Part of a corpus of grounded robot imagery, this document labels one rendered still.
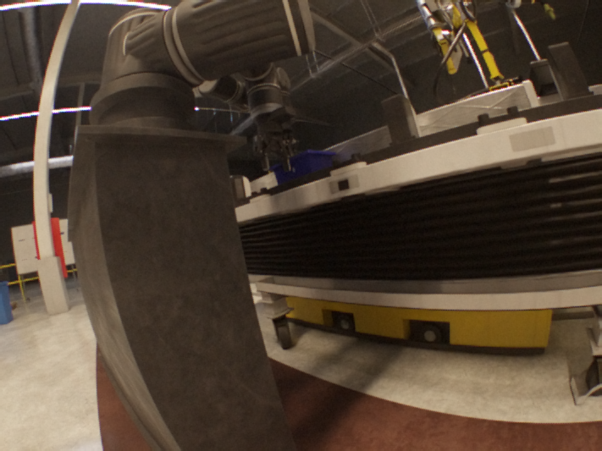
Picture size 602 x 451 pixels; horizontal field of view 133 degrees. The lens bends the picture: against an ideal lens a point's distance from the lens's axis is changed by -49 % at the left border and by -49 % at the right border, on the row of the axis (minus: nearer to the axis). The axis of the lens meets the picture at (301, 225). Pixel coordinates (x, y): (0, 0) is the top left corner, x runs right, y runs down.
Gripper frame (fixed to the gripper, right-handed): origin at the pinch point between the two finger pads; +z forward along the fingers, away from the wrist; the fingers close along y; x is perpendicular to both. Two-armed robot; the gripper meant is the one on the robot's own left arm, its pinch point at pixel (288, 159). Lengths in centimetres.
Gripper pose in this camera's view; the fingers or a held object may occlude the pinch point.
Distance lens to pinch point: 98.0
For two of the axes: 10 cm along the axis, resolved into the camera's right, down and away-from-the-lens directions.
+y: 7.2, -1.5, 6.8
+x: -6.7, 1.1, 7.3
